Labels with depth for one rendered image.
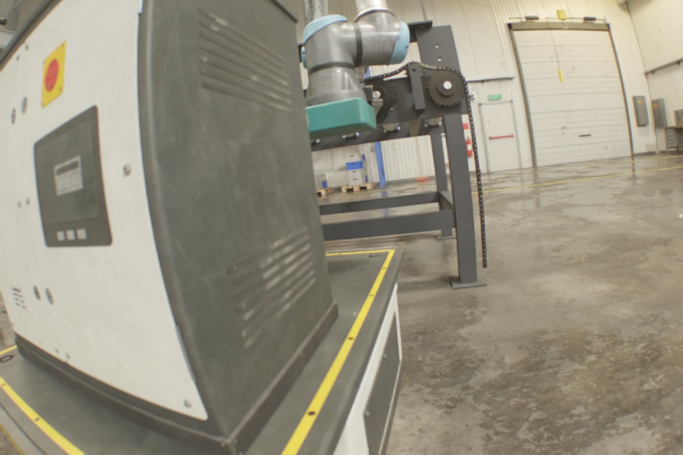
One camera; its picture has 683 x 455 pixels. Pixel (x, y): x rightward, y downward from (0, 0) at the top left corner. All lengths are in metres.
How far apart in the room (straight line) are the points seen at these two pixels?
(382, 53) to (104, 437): 0.88
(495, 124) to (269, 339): 10.61
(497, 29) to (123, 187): 11.70
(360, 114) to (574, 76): 11.69
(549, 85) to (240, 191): 11.53
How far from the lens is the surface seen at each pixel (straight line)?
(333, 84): 0.76
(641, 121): 13.45
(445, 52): 1.52
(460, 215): 1.44
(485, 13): 11.94
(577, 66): 12.42
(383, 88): 1.42
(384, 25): 0.85
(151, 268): 0.26
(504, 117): 10.93
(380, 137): 2.39
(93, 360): 0.43
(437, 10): 11.70
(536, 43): 11.99
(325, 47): 0.80
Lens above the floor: 0.56
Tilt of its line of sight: 5 degrees down
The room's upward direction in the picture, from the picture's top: 8 degrees counter-clockwise
